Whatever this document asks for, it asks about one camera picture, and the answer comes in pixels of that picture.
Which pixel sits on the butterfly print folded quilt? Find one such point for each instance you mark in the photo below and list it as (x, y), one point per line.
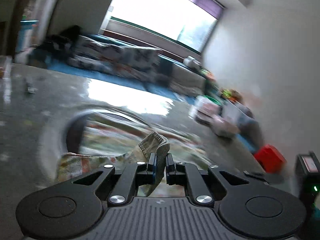
(97, 56)

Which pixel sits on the brown plush toy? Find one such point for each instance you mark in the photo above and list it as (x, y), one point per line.
(231, 95)

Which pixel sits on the white plush toy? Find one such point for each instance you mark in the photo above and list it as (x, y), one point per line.
(192, 63)

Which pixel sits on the grey seat cushion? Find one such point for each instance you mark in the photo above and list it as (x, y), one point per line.
(186, 82)

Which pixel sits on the blue cabinet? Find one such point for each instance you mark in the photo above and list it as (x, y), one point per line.
(24, 41)

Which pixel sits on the colourful striped fleece garment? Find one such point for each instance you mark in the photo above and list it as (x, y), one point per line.
(109, 140)

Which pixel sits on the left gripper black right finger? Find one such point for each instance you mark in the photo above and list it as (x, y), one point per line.
(223, 205)

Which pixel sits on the black clothes pile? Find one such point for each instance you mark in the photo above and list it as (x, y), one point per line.
(63, 42)

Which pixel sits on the round induction hob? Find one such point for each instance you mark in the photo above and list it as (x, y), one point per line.
(74, 128)

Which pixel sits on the butterfly print cushion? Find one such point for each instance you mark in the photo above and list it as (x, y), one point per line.
(143, 59)

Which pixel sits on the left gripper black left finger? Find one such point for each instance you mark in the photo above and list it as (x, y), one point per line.
(101, 204)

